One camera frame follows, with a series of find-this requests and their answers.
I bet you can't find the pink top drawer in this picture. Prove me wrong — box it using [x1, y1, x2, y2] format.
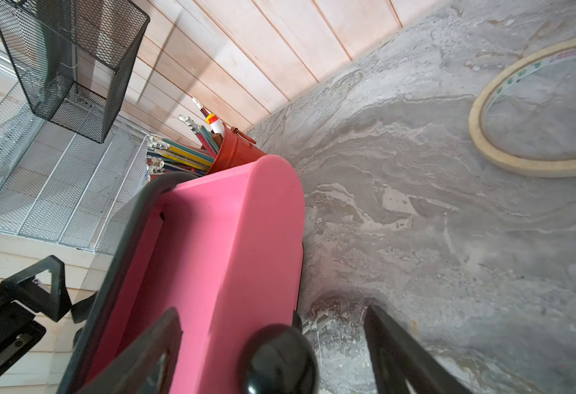
[116, 155, 305, 393]

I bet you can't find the red pencil cup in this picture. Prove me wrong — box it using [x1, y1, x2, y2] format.
[207, 126, 265, 175]

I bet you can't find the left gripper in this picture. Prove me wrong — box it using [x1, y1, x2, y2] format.
[0, 255, 72, 377]

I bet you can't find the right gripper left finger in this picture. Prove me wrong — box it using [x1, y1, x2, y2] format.
[80, 307, 182, 394]

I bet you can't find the black mesh wall basket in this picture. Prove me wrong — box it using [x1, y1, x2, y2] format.
[0, 1, 150, 144]

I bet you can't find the clear tape ring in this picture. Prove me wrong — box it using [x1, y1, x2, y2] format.
[469, 32, 576, 179]

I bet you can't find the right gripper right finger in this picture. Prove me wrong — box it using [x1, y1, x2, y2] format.
[364, 305, 470, 393]

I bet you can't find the white wire wall shelf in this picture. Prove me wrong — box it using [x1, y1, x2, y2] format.
[0, 85, 148, 254]

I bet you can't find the black drawer cabinet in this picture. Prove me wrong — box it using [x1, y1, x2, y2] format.
[57, 172, 196, 393]

